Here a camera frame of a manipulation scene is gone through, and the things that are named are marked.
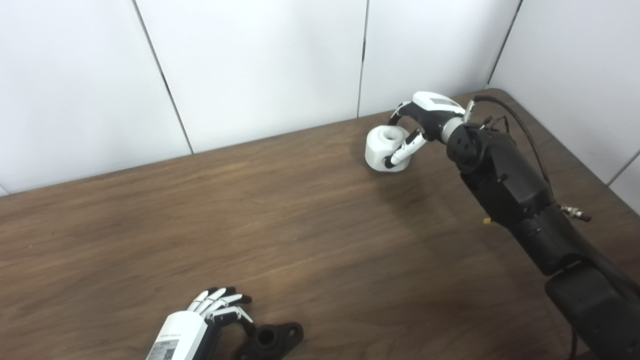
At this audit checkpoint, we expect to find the black flanged holder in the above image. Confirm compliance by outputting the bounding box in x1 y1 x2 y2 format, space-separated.
235 322 304 360

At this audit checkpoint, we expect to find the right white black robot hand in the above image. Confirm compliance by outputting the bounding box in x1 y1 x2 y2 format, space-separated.
384 91 468 168

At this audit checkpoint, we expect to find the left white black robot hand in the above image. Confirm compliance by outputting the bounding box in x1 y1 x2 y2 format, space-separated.
146 286 256 360

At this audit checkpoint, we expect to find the round white piece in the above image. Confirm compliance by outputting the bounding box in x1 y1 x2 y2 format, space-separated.
365 126 416 173

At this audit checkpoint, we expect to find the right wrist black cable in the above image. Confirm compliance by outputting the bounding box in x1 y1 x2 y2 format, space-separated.
467 95 592 223

